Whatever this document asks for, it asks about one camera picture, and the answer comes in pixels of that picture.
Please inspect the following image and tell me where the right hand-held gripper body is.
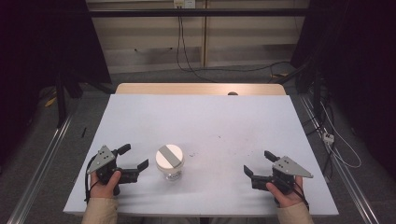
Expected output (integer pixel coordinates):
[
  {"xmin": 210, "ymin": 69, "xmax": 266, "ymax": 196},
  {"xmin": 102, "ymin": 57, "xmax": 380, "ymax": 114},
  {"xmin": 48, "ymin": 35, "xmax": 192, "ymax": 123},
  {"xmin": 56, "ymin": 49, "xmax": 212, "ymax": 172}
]
[{"xmin": 251, "ymin": 155, "xmax": 314, "ymax": 195}]

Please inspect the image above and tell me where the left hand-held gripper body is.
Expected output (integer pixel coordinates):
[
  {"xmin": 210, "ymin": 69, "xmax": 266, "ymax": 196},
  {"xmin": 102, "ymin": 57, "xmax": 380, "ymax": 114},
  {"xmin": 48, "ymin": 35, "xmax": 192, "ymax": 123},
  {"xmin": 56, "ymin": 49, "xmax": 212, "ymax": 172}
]
[{"xmin": 87, "ymin": 145, "xmax": 139, "ymax": 196}]

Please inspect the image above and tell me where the person's right hand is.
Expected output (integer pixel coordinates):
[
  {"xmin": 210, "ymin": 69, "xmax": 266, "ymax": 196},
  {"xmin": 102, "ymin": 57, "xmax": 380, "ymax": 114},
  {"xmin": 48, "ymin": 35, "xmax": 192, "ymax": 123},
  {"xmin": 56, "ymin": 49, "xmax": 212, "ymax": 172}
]
[{"xmin": 265, "ymin": 175, "xmax": 304, "ymax": 209}]

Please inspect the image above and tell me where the person's left hand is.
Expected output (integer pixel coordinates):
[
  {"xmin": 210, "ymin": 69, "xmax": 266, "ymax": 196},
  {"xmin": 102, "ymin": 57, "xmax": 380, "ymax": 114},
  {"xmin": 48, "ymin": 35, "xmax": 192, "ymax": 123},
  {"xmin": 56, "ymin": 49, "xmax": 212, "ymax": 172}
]
[{"xmin": 89, "ymin": 170, "xmax": 122, "ymax": 200}]

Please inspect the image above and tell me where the white table board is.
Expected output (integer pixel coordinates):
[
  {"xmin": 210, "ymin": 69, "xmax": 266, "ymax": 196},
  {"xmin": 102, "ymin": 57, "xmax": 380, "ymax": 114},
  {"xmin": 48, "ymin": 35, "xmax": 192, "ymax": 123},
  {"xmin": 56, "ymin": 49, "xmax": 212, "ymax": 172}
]
[{"xmin": 63, "ymin": 93, "xmax": 340, "ymax": 217}]

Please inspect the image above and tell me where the black metal stand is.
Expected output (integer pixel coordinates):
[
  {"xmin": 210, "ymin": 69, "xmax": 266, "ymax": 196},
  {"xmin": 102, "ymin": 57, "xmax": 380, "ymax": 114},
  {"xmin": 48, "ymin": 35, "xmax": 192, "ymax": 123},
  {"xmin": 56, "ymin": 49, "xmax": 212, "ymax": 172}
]
[{"xmin": 55, "ymin": 72, "xmax": 68, "ymax": 129}]

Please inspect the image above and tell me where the wooden table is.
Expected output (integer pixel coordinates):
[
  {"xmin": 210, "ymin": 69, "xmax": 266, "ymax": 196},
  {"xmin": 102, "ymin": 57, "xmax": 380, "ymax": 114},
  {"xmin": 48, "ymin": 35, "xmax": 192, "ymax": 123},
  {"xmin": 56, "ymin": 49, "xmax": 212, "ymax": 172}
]
[{"xmin": 115, "ymin": 82, "xmax": 287, "ymax": 96}]

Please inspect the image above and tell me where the black curtain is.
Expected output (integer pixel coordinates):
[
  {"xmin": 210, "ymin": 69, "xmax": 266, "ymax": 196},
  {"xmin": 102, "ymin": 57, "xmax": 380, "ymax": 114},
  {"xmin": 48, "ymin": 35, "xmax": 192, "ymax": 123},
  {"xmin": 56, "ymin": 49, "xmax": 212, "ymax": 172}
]
[
  {"xmin": 0, "ymin": 0, "xmax": 112, "ymax": 162},
  {"xmin": 290, "ymin": 0, "xmax": 396, "ymax": 180}
]

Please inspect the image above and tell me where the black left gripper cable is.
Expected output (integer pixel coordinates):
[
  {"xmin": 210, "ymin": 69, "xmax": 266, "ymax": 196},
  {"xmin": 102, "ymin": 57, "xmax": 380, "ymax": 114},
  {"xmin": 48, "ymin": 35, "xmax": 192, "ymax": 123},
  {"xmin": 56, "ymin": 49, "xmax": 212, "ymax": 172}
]
[{"xmin": 84, "ymin": 154, "xmax": 98, "ymax": 203}]

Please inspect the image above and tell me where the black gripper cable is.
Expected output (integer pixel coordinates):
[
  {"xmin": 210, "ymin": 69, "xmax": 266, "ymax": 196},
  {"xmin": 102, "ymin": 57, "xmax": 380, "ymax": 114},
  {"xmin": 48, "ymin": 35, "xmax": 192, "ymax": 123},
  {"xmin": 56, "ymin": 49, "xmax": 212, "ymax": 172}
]
[
  {"xmin": 84, "ymin": 154, "xmax": 98, "ymax": 203},
  {"xmin": 292, "ymin": 181, "xmax": 310, "ymax": 210}
]

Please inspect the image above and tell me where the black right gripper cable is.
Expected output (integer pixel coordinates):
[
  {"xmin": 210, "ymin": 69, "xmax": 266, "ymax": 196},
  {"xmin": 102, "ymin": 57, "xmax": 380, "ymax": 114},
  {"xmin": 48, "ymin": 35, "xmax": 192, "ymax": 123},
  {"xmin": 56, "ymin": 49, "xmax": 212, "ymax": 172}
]
[{"xmin": 292, "ymin": 181, "xmax": 310, "ymax": 210}]

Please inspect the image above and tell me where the metal floor rail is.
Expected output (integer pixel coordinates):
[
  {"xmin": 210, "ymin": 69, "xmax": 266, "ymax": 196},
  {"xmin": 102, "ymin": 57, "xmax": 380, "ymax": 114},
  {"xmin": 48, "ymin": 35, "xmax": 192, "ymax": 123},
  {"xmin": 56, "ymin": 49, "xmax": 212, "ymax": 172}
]
[
  {"xmin": 299, "ymin": 93, "xmax": 380, "ymax": 224},
  {"xmin": 7, "ymin": 113, "xmax": 77, "ymax": 224}
]

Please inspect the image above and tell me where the white floor cable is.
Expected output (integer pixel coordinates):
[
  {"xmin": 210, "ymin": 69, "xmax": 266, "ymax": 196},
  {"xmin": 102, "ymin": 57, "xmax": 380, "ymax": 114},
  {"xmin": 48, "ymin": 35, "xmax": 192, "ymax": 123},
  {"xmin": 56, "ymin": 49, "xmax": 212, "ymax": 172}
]
[{"xmin": 319, "ymin": 102, "xmax": 362, "ymax": 170}]

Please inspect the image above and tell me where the black hanging wall cable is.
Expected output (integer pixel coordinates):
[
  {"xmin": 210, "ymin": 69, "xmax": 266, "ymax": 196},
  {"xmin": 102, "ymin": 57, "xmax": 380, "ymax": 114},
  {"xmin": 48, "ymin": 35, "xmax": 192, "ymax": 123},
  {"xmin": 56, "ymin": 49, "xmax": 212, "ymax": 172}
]
[{"xmin": 176, "ymin": 7, "xmax": 291, "ymax": 84}]

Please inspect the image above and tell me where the vertical wooden wall strip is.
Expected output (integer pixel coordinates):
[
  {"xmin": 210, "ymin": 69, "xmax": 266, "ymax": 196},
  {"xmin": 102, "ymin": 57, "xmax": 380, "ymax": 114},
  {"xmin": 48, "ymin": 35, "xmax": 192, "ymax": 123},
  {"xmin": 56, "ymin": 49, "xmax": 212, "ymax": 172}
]
[{"xmin": 201, "ymin": 0, "xmax": 208, "ymax": 68}]

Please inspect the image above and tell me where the black horizontal frame bar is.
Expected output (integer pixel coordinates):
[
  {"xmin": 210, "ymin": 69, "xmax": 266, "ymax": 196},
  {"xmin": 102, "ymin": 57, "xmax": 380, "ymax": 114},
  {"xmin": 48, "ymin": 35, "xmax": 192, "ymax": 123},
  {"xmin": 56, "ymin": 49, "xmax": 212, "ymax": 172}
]
[{"xmin": 88, "ymin": 7, "xmax": 310, "ymax": 18}]

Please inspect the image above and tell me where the white wall socket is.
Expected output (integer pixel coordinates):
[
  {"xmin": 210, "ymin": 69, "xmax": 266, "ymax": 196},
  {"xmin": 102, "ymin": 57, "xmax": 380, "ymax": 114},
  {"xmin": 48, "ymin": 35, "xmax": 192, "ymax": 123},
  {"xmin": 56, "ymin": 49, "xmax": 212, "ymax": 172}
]
[{"xmin": 173, "ymin": 0, "xmax": 197, "ymax": 9}]

